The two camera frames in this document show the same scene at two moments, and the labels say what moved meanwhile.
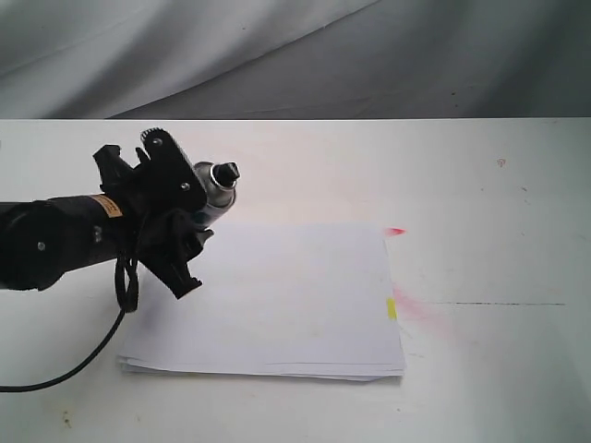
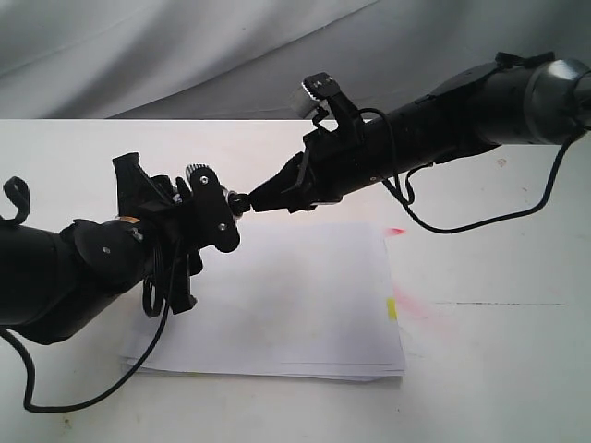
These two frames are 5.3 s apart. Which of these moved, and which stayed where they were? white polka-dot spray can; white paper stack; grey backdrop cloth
Moved: white polka-dot spray can
Stayed: white paper stack; grey backdrop cloth
